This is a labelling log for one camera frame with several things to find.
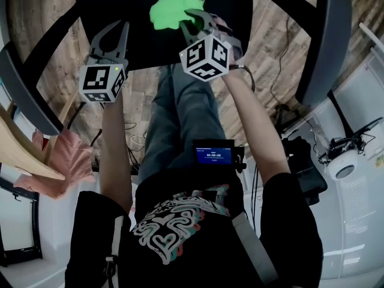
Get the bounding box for black cable bundle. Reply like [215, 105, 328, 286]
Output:
[248, 160, 262, 233]

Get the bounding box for person's right forearm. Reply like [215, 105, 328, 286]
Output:
[223, 67, 292, 187]

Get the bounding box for white round fan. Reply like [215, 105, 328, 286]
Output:
[318, 117, 384, 179]

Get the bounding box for person's right hand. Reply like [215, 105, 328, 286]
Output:
[211, 13, 233, 37]

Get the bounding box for pink cloth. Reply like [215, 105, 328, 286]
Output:
[13, 129, 95, 199]

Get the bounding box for white shelf unit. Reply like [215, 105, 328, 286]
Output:
[359, 22, 384, 59]

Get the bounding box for black power cable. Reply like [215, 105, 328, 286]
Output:
[269, 0, 301, 107]

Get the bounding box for green cloth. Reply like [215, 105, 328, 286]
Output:
[149, 0, 206, 30]

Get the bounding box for black floor stand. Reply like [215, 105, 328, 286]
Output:
[326, 90, 352, 137]

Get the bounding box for person's left forearm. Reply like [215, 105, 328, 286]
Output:
[98, 93, 133, 212]

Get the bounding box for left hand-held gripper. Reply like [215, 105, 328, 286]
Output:
[78, 20, 131, 104]

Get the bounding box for person's black printed t-shirt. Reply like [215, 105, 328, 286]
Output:
[64, 168, 325, 288]

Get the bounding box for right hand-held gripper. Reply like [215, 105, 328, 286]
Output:
[178, 9, 242, 82]

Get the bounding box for small black screen device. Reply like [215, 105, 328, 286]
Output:
[191, 139, 235, 165]

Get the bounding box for curved wooden desk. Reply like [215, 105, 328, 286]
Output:
[0, 96, 76, 181]

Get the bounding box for grey shoulder strap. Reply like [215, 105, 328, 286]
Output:
[103, 214, 125, 284]
[230, 210, 278, 284]

